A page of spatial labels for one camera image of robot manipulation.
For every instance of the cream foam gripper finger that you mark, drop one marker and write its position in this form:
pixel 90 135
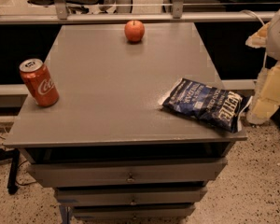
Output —
pixel 259 38
pixel 266 100

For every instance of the red apple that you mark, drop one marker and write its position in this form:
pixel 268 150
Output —
pixel 134 30

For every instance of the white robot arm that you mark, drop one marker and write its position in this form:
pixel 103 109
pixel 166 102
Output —
pixel 272 48

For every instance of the blue Kettle chips bag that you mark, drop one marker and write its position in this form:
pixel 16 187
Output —
pixel 220 108

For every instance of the grey drawer cabinet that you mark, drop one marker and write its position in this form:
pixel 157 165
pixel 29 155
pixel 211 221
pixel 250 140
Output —
pixel 107 148

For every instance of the red Coca-Cola can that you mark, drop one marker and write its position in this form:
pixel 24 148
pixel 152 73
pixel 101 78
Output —
pixel 36 77

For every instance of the black floor stand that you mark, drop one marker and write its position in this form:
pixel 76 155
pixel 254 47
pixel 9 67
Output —
pixel 11 184

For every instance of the grey metal railing frame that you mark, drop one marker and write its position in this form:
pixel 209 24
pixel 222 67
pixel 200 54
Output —
pixel 21 12

